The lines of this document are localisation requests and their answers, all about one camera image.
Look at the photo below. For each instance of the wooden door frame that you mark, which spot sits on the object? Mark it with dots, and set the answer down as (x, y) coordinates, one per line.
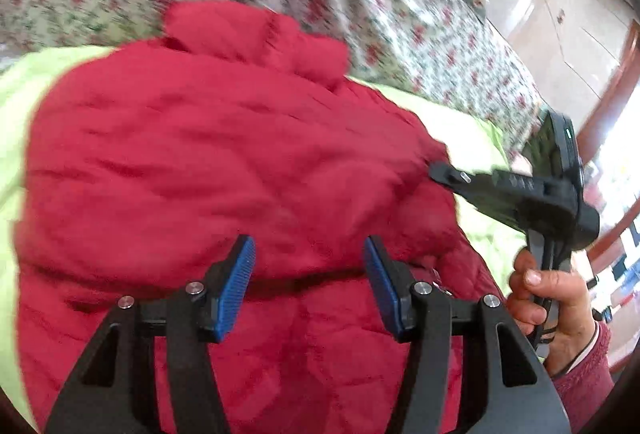
(622, 64)

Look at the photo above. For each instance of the light green cloth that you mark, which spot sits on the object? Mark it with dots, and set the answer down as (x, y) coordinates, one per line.
(490, 194)

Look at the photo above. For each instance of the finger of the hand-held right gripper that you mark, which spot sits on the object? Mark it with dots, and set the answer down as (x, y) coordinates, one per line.
(465, 181)

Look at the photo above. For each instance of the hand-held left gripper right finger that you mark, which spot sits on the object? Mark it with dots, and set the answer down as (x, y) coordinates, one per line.
(383, 286)

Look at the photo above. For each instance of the person's right forearm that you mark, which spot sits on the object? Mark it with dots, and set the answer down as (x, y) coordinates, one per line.
(587, 389)

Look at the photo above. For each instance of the person's right hand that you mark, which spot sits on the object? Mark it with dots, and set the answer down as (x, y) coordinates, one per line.
(560, 304)

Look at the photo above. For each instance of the red quilted jacket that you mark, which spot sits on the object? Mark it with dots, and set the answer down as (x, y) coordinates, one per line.
(225, 154)

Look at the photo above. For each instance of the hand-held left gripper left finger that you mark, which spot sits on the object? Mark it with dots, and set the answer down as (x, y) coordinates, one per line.
(234, 286)

